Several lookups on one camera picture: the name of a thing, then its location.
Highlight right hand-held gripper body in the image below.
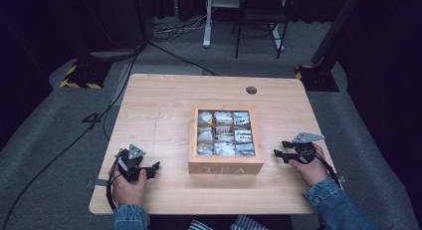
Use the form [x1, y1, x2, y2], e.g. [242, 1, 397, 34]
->
[291, 131, 326, 165]

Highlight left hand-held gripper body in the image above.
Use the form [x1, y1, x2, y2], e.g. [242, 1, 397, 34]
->
[115, 143, 149, 183]

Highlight person's right hand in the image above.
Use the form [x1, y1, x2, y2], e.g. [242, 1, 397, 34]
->
[288, 142, 330, 188]

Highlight person's left hand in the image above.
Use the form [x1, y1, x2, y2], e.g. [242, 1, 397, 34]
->
[110, 163, 149, 208]

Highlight group of tea bags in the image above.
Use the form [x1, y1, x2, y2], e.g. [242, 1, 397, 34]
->
[197, 110, 256, 157]

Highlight hazard-striped black stand base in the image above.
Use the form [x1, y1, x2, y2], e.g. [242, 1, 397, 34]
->
[295, 64, 340, 93]
[59, 58, 112, 91]

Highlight person's striped trousers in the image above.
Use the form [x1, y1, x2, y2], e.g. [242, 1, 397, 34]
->
[188, 214, 271, 230]

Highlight black slanted stand pole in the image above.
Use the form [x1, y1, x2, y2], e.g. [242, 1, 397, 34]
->
[311, 0, 364, 66]

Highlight black metal chair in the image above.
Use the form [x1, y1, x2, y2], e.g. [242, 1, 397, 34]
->
[231, 0, 291, 60]

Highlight right hand-held gripper cable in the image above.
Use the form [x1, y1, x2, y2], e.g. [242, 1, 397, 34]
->
[313, 149, 342, 191]

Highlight hand-held gripper cable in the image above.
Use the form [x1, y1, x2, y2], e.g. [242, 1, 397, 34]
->
[105, 152, 124, 212]
[313, 149, 342, 191]

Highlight left hand-held gripper cable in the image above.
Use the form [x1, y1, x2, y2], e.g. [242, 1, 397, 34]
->
[105, 152, 124, 212]

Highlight long black floor cable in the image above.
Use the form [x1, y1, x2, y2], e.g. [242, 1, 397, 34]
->
[0, 44, 147, 230]

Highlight bundle of floor cables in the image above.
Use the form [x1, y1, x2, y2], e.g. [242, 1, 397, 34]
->
[149, 7, 217, 43]

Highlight white desk frame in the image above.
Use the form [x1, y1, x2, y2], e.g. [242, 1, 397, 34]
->
[202, 0, 289, 53]

